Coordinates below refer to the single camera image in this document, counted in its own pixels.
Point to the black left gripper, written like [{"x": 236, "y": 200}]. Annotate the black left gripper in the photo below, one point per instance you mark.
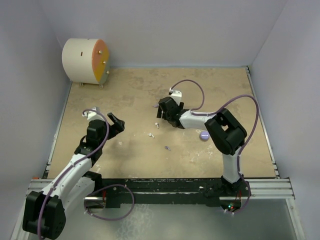
[{"x": 118, "y": 126}]

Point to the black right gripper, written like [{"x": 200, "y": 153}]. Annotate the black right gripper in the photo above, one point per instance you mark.
[{"x": 159, "y": 112}]

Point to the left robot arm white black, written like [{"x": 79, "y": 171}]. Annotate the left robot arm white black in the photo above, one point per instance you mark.
[{"x": 45, "y": 211}]

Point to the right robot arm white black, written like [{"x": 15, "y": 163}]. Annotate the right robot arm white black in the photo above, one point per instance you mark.
[{"x": 227, "y": 134}]

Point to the purple charging case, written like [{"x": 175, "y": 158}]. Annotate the purple charging case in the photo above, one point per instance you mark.
[{"x": 204, "y": 136}]

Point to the white cylinder orange face fixture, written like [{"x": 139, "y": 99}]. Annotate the white cylinder orange face fixture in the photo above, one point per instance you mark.
[{"x": 86, "y": 61}]

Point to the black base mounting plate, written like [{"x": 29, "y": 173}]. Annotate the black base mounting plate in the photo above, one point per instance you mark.
[{"x": 165, "y": 191}]

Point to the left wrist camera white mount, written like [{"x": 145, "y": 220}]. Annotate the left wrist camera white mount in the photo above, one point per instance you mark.
[{"x": 92, "y": 114}]

